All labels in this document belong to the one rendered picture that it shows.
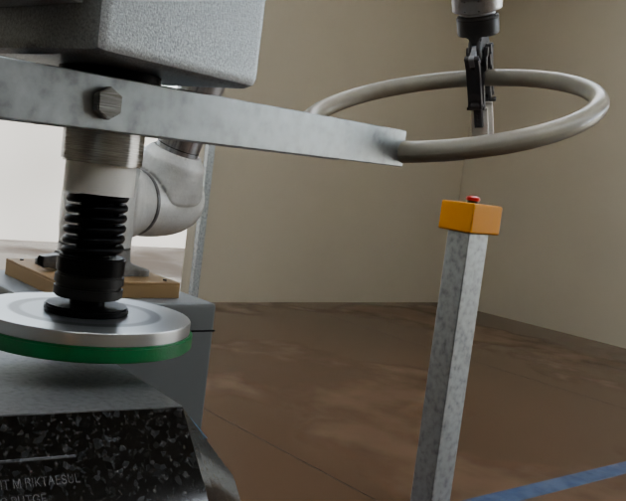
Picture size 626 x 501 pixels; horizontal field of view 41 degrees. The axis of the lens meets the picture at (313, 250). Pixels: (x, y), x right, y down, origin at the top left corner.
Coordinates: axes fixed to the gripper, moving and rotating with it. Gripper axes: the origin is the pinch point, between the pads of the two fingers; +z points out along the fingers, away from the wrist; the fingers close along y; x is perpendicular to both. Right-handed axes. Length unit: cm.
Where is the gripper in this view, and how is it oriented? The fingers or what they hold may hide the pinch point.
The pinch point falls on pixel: (482, 123)
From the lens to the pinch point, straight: 161.9
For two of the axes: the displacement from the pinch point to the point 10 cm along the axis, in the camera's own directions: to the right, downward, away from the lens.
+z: 1.2, 9.1, 3.9
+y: -3.9, 4.0, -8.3
